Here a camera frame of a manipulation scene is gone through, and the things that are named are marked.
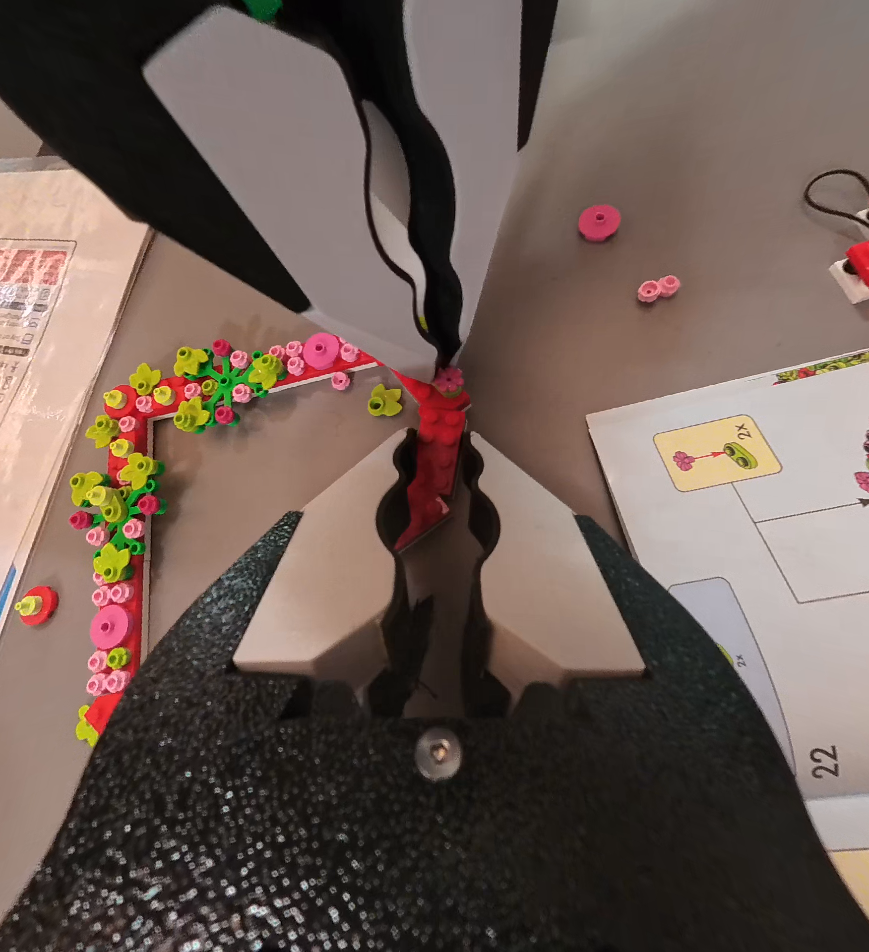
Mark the pink round lego plate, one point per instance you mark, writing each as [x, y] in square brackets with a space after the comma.
[600, 221]

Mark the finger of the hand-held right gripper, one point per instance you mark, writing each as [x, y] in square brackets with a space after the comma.
[486, 111]
[271, 163]

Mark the red lego heart frame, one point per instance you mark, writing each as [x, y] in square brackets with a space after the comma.
[434, 454]

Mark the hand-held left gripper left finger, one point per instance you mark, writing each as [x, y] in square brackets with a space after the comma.
[323, 587]

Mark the lego instruction booklet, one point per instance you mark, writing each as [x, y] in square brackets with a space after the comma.
[814, 520]

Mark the lime plate with pink flower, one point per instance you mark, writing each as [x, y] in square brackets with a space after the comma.
[448, 381]

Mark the laminated printed paper sheet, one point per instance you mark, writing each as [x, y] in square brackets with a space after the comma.
[70, 372]

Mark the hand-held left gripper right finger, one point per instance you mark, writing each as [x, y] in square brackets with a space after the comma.
[546, 595]

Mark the lime lego leaf piece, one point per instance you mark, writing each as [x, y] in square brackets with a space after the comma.
[384, 402]

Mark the small pink lego flower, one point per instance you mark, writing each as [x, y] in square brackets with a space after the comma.
[340, 381]

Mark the pink double flower piece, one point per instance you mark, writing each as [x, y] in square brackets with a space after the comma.
[658, 288]

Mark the red round plate lime stud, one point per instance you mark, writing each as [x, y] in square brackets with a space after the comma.
[39, 606]

